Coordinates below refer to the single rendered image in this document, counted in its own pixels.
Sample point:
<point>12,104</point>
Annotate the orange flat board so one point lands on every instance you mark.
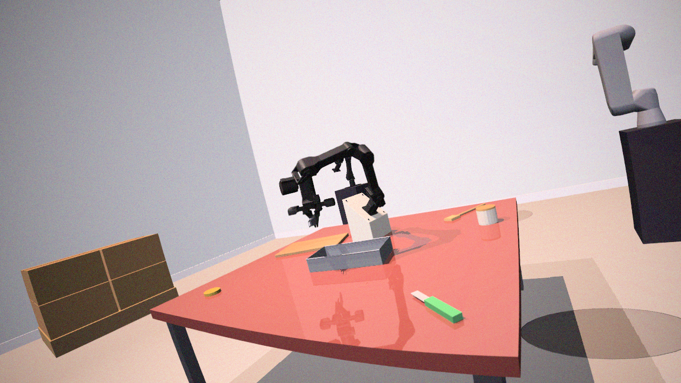
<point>311,245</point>

